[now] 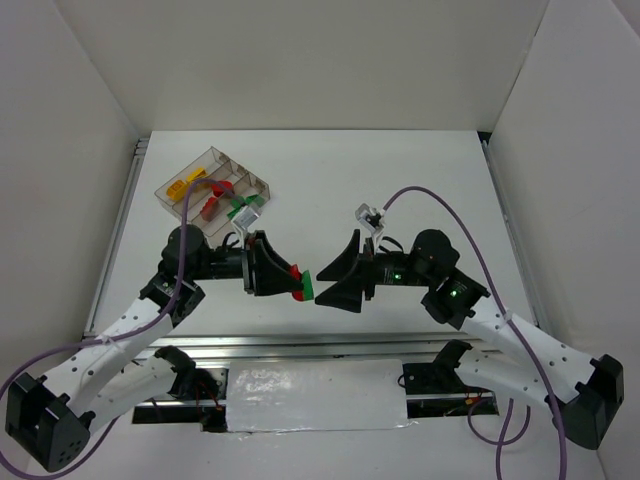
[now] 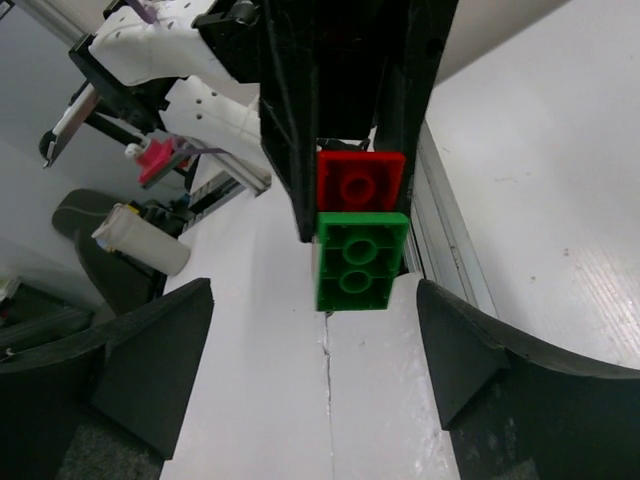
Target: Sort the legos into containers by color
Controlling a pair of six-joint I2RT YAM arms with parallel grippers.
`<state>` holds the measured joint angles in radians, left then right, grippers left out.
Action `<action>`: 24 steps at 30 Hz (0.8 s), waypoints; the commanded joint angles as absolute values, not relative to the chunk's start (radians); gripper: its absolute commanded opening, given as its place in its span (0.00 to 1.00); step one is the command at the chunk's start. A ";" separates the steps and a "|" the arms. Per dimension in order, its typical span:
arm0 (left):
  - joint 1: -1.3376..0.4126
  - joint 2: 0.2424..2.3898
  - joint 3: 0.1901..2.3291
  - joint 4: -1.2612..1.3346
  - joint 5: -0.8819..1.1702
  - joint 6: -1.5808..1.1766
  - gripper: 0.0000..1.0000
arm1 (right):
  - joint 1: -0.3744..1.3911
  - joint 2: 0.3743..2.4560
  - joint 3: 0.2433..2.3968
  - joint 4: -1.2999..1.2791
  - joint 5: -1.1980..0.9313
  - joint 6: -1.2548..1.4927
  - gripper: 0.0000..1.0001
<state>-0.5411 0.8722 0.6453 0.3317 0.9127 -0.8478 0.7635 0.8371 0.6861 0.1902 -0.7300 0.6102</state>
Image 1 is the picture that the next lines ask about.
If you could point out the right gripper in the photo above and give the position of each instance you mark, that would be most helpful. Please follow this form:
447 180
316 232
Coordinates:
366 270

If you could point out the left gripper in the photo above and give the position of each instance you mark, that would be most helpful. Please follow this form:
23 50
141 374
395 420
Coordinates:
250 265

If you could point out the red half-round lego brick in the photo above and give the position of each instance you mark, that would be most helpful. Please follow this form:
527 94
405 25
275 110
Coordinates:
297 294

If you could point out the green half-round lego brick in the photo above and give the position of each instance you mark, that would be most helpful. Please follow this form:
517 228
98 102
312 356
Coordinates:
307 292

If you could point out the green lego plate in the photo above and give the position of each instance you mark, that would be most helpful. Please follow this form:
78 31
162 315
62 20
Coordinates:
256 200

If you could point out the red rectangular lego brick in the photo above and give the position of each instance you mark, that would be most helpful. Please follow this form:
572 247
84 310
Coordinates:
209 210

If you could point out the red rounded lego brick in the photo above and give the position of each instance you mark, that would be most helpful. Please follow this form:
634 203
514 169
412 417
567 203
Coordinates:
221 188

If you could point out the yellow rectangular lego brick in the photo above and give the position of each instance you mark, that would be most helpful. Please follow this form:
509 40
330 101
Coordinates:
196 174

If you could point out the yellow rounded lego brick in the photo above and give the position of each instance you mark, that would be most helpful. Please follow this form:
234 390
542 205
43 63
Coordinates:
177 190

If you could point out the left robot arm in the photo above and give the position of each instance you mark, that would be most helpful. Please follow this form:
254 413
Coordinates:
53 416

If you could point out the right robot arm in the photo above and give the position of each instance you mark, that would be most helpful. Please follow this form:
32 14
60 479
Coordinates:
541 371

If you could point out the clear compartment organizer tray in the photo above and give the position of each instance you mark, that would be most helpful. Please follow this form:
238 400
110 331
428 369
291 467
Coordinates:
218 166

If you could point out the white cover panel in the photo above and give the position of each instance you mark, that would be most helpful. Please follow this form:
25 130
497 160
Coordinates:
294 396

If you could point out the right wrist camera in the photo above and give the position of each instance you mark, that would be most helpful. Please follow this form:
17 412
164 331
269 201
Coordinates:
373 220

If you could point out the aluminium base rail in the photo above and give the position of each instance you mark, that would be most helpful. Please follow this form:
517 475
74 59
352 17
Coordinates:
224 349

